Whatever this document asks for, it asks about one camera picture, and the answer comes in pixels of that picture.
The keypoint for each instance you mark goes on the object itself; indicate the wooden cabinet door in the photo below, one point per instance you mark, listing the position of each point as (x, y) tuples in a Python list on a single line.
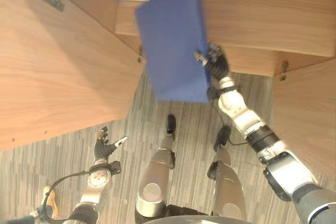
[(307, 119), (57, 58)]

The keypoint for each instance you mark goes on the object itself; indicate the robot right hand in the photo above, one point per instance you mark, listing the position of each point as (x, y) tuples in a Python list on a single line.
[(218, 62)]

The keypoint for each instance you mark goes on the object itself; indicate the wooden office cabinet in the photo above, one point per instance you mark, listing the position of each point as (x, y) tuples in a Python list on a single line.
[(236, 11)]

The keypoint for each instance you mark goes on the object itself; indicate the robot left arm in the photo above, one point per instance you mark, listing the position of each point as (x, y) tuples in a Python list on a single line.
[(92, 187)]

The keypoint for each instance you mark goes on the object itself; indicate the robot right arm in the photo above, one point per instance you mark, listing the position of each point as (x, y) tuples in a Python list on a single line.
[(267, 140)]

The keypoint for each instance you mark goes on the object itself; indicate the robot right leg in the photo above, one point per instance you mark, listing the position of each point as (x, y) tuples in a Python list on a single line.
[(225, 176)]

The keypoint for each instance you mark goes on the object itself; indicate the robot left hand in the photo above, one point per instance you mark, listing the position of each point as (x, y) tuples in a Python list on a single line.
[(103, 147)]

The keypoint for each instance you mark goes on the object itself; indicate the brass door hinge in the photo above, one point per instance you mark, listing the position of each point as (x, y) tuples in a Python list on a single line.
[(283, 70), (140, 55)]

